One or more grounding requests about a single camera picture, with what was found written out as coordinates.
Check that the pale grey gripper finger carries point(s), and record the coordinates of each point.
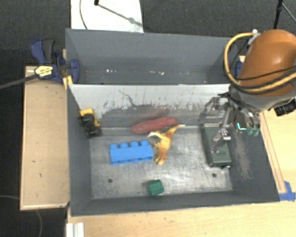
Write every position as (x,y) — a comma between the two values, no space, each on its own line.
(220,139)
(210,110)

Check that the yellow and black toy truck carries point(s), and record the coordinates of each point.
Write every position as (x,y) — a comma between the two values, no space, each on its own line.
(90,121)

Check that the black cylinder on white bracket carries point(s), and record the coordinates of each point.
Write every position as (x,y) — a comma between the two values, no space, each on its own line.
(286,107)

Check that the blue toy building brick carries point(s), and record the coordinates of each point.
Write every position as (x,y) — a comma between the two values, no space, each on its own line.
(130,153)

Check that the pale wood flat board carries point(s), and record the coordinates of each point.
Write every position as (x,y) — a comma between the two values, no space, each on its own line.
(45,142)

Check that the grey metal bin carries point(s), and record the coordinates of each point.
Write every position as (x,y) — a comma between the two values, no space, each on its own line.
(143,55)

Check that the yellow banana peel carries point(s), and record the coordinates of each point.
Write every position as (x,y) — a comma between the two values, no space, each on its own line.
(165,142)

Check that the small green block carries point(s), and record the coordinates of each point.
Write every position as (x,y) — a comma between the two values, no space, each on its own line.
(155,187)

